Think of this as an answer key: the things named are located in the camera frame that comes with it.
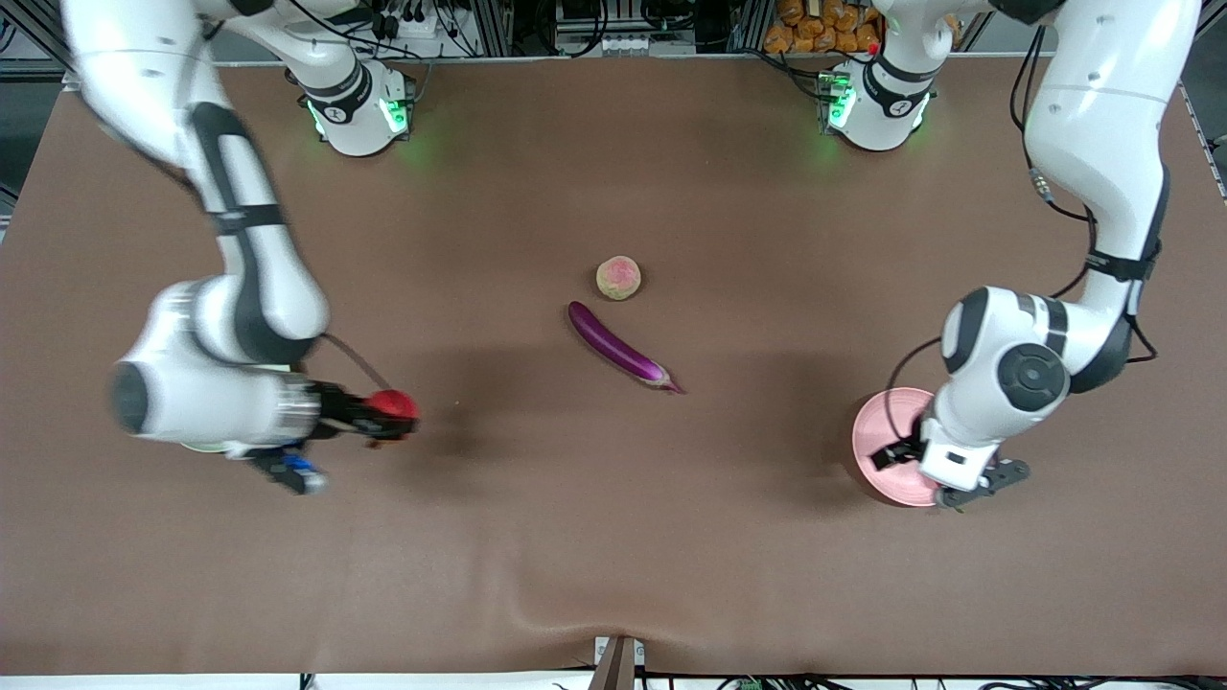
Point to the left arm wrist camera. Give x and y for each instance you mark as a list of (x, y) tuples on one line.
[(997, 474)]

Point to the brown table cover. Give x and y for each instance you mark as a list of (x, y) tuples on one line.
[(613, 556)]

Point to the bag of orange items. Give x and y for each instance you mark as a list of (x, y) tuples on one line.
[(824, 24)]

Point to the pink plate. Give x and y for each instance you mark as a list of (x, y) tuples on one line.
[(906, 489)]

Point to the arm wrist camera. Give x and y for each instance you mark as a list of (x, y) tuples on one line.
[(997, 474), (292, 471)]

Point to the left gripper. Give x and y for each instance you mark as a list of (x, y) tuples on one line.
[(902, 451)]

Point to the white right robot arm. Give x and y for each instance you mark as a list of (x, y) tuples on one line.
[(259, 287)]

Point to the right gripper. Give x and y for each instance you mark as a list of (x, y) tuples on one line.
[(337, 409)]

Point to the red pomegranate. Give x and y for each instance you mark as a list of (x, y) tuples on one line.
[(395, 402)]

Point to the purple eggplant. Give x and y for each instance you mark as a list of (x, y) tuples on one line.
[(613, 345)]

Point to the grey metal bracket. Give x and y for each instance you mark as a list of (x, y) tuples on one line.
[(618, 663)]

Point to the light green plate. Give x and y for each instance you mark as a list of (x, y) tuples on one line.
[(201, 447)]

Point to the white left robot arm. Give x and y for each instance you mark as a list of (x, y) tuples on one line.
[(1102, 125)]

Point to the white equipment box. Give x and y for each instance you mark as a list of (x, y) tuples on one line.
[(623, 29)]

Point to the pink-green peach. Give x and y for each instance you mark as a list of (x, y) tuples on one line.
[(618, 278)]

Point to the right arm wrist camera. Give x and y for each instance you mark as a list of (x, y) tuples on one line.
[(292, 471)]

